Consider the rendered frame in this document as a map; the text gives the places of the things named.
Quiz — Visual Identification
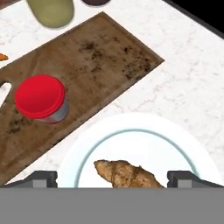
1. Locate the white plate with grey ring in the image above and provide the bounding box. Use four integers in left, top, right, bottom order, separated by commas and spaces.
57, 113, 223, 189

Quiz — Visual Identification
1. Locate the brown croissant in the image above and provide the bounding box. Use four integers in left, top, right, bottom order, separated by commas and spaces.
94, 159, 165, 189

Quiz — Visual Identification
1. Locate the red-lidded jam jar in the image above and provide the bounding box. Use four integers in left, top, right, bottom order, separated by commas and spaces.
14, 74, 70, 124

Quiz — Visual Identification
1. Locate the brown wooden cutting board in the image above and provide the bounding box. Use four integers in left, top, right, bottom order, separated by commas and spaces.
0, 11, 165, 186

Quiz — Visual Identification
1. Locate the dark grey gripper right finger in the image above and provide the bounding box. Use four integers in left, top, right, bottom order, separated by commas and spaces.
166, 171, 224, 189

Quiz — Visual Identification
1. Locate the dark purple round object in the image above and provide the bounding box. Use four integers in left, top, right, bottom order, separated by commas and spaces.
81, 0, 112, 7

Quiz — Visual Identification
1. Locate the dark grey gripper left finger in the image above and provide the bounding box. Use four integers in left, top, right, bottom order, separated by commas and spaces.
5, 171, 59, 189

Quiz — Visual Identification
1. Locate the olive green round object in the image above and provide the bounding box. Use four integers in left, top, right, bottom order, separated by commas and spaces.
25, 0, 75, 30

